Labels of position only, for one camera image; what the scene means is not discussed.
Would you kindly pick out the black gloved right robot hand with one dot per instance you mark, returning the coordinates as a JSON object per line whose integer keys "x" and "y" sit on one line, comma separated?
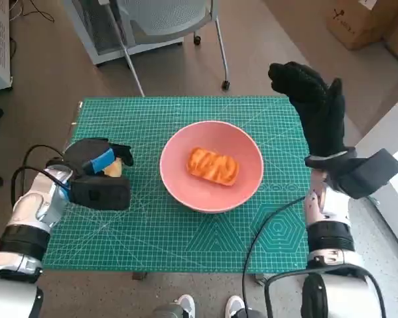
{"x": 321, "y": 112}

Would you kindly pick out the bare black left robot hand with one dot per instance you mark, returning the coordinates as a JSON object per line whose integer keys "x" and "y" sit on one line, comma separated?
{"x": 86, "y": 152}

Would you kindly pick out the round toy bread bun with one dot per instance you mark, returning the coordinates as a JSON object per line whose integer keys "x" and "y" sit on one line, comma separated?
{"x": 114, "y": 170}

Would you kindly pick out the pink bowl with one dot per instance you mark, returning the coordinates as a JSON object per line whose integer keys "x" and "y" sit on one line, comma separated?
{"x": 175, "y": 185}

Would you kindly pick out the rectangular striped toy bread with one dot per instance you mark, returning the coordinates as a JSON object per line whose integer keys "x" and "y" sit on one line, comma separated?
{"x": 212, "y": 165}

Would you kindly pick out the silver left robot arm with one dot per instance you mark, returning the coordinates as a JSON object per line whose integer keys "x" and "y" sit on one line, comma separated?
{"x": 26, "y": 205}

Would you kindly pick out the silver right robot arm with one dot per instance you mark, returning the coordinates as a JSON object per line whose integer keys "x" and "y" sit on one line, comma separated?
{"x": 328, "y": 205}

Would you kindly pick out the printed cardboard box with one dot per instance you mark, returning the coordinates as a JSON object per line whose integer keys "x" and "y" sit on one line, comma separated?
{"x": 355, "y": 20}

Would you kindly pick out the green cutting mat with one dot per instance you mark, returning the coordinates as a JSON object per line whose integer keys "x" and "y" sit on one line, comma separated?
{"x": 152, "y": 238}

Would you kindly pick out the grey mesh chair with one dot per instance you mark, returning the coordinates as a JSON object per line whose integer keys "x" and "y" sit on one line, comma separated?
{"x": 169, "y": 16}

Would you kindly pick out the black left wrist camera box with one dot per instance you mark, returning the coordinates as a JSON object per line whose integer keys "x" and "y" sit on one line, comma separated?
{"x": 99, "y": 193}

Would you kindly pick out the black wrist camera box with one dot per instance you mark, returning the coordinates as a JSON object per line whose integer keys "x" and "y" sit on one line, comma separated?
{"x": 99, "y": 193}
{"x": 368, "y": 175}

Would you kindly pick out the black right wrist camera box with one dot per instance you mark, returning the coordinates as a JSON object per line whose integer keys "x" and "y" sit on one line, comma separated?
{"x": 368, "y": 175}

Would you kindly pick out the table bracket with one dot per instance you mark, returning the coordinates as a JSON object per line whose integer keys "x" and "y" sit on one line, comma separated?
{"x": 260, "y": 280}

